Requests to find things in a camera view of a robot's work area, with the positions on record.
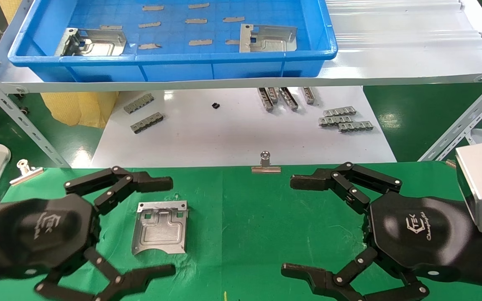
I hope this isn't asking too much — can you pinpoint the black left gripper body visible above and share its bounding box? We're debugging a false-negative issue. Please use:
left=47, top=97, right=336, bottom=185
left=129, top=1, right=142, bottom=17
left=0, top=194, right=100, bottom=277

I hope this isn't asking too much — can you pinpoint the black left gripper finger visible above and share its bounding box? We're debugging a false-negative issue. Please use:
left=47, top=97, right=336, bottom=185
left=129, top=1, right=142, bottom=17
left=34, top=247, right=177, bottom=301
left=64, top=166, right=174, bottom=216

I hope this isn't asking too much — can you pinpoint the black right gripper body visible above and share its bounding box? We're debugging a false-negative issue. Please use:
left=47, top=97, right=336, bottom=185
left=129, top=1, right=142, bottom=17
left=367, top=193, right=477, bottom=283

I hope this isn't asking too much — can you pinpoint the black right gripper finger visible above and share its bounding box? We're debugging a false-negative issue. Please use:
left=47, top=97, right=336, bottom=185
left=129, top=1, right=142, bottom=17
left=281, top=247, right=430, bottom=301
left=290, top=162, right=403, bottom=214

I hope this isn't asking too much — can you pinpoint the stamped sheet metal part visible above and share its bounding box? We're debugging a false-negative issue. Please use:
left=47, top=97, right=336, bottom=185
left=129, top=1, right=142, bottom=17
left=54, top=28, right=127, bottom=57
left=132, top=200, right=189, bottom=255
left=239, top=24, right=298, bottom=54

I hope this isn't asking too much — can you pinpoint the silver binder clip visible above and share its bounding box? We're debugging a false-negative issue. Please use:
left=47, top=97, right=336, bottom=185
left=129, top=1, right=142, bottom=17
left=251, top=151, right=282, bottom=173
left=10, top=159, right=44, bottom=185

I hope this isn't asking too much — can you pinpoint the green table cloth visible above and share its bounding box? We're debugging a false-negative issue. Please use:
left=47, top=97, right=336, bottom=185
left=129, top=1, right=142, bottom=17
left=0, top=162, right=482, bottom=301

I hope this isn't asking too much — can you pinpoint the white floor board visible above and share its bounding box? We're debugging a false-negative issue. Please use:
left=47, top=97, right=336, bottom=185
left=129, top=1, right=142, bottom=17
left=90, top=86, right=397, bottom=168

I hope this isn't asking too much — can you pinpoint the yellow mesh bag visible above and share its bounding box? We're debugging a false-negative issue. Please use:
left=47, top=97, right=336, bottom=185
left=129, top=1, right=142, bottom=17
left=0, top=0, right=119, bottom=129

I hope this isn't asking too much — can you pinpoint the perforated grey angle bar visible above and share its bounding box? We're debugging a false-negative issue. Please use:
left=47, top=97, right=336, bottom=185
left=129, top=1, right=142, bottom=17
left=0, top=63, right=71, bottom=168
left=418, top=70, right=482, bottom=163

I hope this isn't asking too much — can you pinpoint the blue plastic bin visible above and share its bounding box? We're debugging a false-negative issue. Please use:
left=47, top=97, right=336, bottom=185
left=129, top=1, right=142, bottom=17
left=8, top=0, right=338, bottom=82

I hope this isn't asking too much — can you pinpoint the white metal shelf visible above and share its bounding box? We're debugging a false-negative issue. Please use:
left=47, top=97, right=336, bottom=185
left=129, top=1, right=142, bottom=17
left=0, top=0, right=482, bottom=93

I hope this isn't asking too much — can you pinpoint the clear corrugated plastic sheet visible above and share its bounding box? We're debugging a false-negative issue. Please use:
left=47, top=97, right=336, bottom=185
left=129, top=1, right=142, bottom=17
left=325, top=0, right=482, bottom=59

